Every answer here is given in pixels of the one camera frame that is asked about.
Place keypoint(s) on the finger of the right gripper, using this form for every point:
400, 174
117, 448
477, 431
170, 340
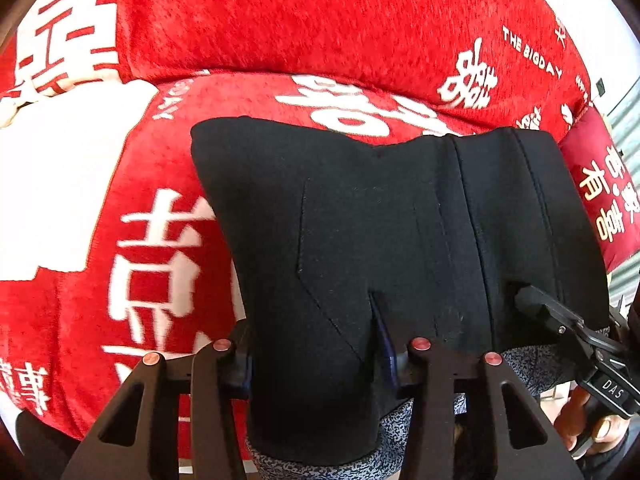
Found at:
621, 327
563, 322

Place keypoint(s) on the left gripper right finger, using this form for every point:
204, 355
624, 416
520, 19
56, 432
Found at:
510, 436

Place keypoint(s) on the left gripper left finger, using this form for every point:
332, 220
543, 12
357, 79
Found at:
136, 435

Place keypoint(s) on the black pants with patterned lining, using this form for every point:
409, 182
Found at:
440, 228

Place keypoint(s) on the red blanket with white characters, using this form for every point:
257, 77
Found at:
108, 249

